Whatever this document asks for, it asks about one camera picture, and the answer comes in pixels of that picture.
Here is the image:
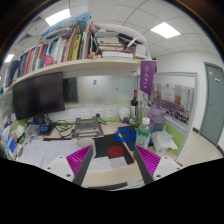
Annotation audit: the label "stack of lying books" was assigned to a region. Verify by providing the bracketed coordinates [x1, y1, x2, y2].
[94, 31, 133, 59]

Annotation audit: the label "purple hanging banner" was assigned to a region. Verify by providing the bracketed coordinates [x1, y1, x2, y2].
[140, 61, 156, 95]

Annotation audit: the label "dark wine bottle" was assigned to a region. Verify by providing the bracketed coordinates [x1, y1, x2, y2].
[131, 90, 138, 117]

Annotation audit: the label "grey door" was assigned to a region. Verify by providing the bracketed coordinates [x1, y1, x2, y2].
[200, 63, 224, 145]

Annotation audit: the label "white round jar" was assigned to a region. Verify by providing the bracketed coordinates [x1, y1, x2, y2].
[118, 107, 130, 121]

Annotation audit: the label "grey metal laptop stand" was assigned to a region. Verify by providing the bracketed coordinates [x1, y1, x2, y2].
[72, 116, 104, 138]

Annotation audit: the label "group photo poster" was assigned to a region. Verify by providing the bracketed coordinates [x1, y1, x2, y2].
[152, 83, 194, 124]

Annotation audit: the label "black computer monitor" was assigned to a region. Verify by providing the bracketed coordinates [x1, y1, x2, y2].
[13, 72, 65, 120]

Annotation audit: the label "white plastic bag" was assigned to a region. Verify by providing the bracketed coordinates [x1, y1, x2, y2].
[151, 130, 178, 154]

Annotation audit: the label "row of upright books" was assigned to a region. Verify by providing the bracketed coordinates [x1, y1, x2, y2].
[5, 24, 97, 87]

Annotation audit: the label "purple lidded plastic jug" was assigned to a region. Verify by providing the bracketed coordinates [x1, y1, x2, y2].
[147, 107, 165, 132]

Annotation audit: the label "white wall shelf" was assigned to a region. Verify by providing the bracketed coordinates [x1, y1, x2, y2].
[3, 58, 148, 96]

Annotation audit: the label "clear plastic water bottle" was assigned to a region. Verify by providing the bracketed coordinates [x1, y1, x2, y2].
[136, 117, 151, 149]

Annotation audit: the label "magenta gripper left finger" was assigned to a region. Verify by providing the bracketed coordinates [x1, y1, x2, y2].
[46, 144, 95, 187]

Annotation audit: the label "white paper sheets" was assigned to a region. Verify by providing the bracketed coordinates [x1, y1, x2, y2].
[18, 140, 79, 168]

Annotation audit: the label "red round coaster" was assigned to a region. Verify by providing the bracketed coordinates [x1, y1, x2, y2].
[108, 146, 124, 158]

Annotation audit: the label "black desk mat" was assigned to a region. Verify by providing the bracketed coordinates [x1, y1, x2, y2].
[94, 134, 134, 165]

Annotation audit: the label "blue coiled cable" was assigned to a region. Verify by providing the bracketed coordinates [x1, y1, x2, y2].
[113, 128, 138, 143]

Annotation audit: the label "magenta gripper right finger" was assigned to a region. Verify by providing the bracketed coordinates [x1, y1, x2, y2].
[132, 145, 183, 186]

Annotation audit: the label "blue plastic bag on books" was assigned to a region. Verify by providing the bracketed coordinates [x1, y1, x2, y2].
[40, 11, 92, 37]

